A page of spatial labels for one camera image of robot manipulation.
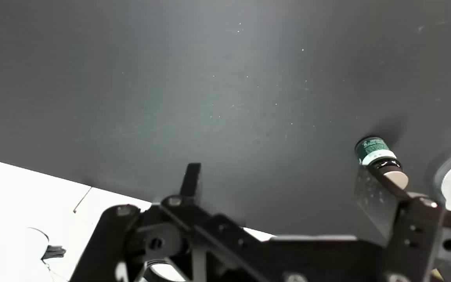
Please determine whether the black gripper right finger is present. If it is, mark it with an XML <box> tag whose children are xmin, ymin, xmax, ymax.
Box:
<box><xmin>354</xmin><ymin>165</ymin><xmax>451</xmax><ymax>282</ymax></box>

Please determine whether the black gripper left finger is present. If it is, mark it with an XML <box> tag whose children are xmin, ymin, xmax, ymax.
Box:
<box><xmin>71</xmin><ymin>162</ymin><xmax>276</xmax><ymax>282</ymax></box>

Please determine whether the green label bottle beige cap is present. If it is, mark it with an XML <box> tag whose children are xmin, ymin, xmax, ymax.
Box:
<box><xmin>352</xmin><ymin>134</ymin><xmax>410</xmax><ymax>192</ymax></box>

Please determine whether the small black clip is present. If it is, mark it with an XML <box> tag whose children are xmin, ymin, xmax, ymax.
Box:
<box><xmin>41</xmin><ymin>244</ymin><xmax>69</xmax><ymax>262</ymax></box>

